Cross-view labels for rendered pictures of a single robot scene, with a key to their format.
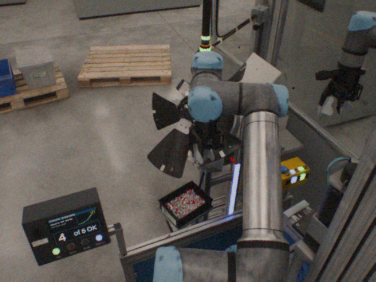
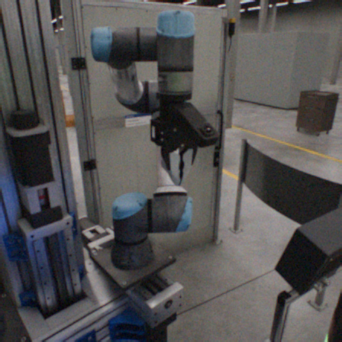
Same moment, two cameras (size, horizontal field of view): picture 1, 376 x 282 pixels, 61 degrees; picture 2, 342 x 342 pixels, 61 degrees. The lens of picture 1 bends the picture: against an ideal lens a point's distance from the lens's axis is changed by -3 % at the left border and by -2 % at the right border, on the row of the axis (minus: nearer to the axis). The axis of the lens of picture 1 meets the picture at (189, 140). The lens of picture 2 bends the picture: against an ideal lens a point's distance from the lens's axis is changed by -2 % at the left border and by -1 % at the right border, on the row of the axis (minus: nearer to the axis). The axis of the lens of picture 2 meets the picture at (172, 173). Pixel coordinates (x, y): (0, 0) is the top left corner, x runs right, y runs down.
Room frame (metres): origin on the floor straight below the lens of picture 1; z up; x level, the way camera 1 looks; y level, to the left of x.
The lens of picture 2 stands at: (1.38, -0.14, 1.72)
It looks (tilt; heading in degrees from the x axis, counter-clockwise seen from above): 23 degrees down; 172
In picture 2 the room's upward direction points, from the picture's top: straight up
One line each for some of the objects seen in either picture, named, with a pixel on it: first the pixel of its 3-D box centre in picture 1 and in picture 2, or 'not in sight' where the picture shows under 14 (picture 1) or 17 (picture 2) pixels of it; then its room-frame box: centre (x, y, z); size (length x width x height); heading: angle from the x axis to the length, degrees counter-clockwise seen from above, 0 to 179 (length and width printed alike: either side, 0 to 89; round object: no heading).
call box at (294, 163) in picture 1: (288, 174); not in sight; (1.11, -0.48, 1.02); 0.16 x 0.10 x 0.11; 114
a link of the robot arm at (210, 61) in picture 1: (207, 76); (175, 42); (0.74, -0.04, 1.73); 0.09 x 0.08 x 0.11; 176
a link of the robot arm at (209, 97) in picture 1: (213, 97); (164, 44); (0.64, -0.05, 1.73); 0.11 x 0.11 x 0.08; 86
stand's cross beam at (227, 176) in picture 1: (220, 178); not in sight; (1.53, -0.21, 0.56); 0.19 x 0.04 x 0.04; 114
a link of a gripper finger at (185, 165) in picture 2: (199, 156); (179, 163); (0.73, -0.03, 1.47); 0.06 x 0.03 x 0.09; 25
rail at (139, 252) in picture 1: (212, 227); not in sight; (0.95, -0.11, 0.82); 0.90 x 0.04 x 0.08; 114
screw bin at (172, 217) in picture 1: (185, 203); not in sight; (1.07, 0.02, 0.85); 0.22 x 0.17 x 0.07; 129
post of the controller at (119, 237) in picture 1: (120, 240); (280, 319); (0.78, 0.28, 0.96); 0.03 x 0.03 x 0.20; 24
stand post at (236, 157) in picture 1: (236, 172); not in sight; (1.58, -0.31, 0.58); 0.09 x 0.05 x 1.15; 24
